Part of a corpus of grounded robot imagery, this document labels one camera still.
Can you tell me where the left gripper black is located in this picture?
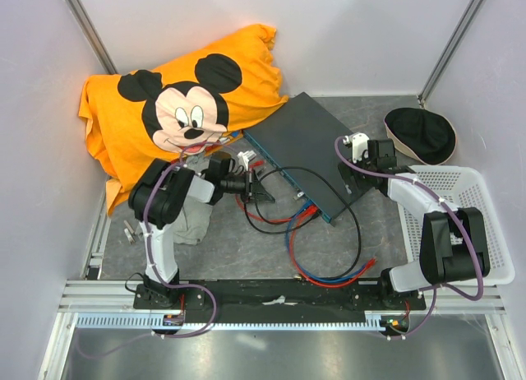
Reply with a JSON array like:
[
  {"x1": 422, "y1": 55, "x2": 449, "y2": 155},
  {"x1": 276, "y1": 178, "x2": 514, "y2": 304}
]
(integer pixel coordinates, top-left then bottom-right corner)
[{"x1": 221, "y1": 168, "x2": 275, "y2": 204}]

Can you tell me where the black network cable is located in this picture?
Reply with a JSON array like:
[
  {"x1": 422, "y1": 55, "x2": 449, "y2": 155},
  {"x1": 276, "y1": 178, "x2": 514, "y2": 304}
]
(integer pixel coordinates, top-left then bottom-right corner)
[{"x1": 244, "y1": 165, "x2": 362, "y2": 280}]

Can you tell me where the dark grey network switch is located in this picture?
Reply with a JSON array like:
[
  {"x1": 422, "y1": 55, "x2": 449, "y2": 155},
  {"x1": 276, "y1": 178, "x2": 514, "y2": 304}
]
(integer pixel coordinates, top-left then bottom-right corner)
[{"x1": 243, "y1": 92, "x2": 351, "y2": 224}]

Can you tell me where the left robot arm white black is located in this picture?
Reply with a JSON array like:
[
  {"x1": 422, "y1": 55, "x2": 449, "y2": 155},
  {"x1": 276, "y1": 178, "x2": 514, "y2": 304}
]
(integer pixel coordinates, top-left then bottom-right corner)
[{"x1": 128, "y1": 151, "x2": 275, "y2": 308}]

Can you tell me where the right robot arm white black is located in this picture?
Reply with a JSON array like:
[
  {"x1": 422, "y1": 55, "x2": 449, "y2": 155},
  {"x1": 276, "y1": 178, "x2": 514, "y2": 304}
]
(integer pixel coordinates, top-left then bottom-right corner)
[{"x1": 334, "y1": 133, "x2": 491, "y2": 309}]

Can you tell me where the grey crumpled cloth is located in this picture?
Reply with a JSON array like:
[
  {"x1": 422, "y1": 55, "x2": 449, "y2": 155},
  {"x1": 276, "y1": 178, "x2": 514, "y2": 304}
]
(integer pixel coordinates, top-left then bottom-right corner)
[{"x1": 172, "y1": 153, "x2": 213, "y2": 246}]

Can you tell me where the black cap with beige brim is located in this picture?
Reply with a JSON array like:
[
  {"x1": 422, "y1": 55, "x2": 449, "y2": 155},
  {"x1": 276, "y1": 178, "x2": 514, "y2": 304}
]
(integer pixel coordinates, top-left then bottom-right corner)
[{"x1": 384, "y1": 108, "x2": 457, "y2": 165}]

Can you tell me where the white perforated plastic basket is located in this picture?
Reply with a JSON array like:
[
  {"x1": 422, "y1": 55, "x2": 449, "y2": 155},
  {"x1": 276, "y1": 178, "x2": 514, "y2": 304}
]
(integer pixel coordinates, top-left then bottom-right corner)
[{"x1": 410, "y1": 165, "x2": 515, "y2": 285}]

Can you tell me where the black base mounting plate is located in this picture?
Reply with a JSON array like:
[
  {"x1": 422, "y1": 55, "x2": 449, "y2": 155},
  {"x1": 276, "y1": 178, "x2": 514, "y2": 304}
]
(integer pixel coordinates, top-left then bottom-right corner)
[{"x1": 133, "y1": 278, "x2": 427, "y2": 323}]

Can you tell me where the orange Mickey Mouse pillow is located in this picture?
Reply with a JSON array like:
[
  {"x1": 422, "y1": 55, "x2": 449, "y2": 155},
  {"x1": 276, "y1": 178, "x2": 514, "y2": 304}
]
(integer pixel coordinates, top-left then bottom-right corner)
[{"x1": 78, "y1": 24, "x2": 288, "y2": 214}]

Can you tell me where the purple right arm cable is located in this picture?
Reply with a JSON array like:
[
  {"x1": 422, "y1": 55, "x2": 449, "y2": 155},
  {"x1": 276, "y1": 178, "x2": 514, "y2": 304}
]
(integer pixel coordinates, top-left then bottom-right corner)
[{"x1": 335, "y1": 136, "x2": 486, "y2": 342}]

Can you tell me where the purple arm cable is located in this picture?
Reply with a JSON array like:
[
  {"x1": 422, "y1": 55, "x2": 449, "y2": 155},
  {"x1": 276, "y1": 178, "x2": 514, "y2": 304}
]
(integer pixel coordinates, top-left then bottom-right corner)
[
  {"x1": 76, "y1": 141, "x2": 243, "y2": 359},
  {"x1": 335, "y1": 136, "x2": 486, "y2": 342}
]

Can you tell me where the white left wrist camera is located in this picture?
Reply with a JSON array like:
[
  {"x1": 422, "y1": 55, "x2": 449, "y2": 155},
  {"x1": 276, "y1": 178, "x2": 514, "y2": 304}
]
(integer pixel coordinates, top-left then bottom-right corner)
[{"x1": 237, "y1": 150, "x2": 256, "y2": 171}]

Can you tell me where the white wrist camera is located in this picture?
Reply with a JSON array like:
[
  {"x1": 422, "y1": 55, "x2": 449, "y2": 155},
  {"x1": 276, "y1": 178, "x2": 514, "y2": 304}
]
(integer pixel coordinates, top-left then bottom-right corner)
[
  {"x1": 237, "y1": 150, "x2": 256, "y2": 171},
  {"x1": 342, "y1": 132, "x2": 369, "y2": 164}
]

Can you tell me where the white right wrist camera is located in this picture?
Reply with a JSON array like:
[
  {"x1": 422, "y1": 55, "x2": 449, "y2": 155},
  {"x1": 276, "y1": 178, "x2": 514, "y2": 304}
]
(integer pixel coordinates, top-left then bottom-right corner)
[{"x1": 342, "y1": 132, "x2": 369, "y2": 164}]

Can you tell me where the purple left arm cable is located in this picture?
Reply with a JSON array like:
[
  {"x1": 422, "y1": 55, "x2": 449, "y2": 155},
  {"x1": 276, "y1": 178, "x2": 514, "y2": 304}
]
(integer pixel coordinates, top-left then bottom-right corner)
[{"x1": 76, "y1": 141, "x2": 243, "y2": 359}]

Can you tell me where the blue network cable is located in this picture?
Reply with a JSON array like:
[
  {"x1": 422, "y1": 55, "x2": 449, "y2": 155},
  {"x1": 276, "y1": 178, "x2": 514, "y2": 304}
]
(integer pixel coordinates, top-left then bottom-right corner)
[{"x1": 283, "y1": 205, "x2": 365, "y2": 283}]

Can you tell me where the white slotted cable duct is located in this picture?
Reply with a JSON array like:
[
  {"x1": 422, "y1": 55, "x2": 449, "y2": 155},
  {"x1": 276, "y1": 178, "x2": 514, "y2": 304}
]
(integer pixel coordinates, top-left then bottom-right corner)
[{"x1": 76, "y1": 313, "x2": 385, "y2": 331}]

